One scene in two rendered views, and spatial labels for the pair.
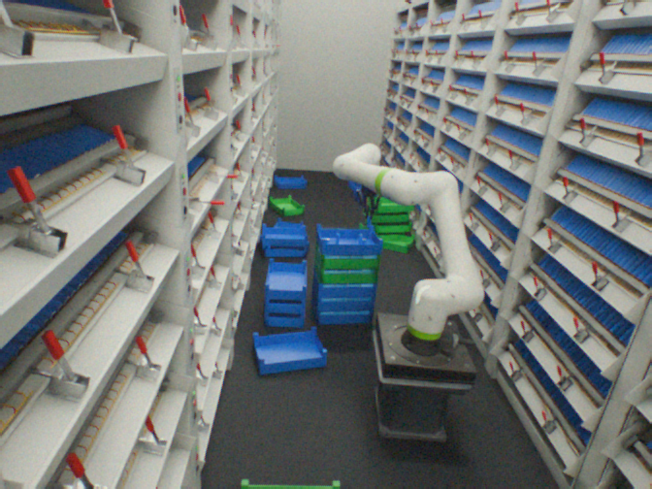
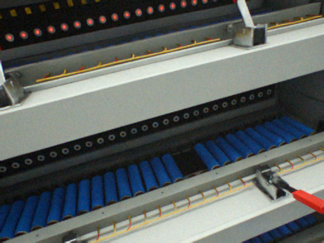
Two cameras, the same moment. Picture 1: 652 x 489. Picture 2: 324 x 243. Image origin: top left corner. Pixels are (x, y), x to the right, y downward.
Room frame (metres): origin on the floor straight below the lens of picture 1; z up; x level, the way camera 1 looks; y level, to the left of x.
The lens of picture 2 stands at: (1.25, 0.13, 1.08)
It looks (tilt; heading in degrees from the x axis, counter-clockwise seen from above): 12 degrees down; 84
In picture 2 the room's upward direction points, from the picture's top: 14 degrees counter-clockwise
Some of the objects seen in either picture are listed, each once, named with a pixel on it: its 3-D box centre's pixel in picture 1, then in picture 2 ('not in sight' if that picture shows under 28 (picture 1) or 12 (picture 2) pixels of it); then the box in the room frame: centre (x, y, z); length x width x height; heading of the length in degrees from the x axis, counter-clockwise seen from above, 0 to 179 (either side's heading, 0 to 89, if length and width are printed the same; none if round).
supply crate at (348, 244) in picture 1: (348, 239); not in sight; (2.11, -0.12, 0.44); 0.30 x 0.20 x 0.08; 101
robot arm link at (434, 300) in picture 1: (432, 307); not in sight; (1.41, -0.40, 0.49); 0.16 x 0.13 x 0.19; 120
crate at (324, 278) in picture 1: (345, 267); not in sight; (2.11, -0.12, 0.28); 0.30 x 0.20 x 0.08; 101
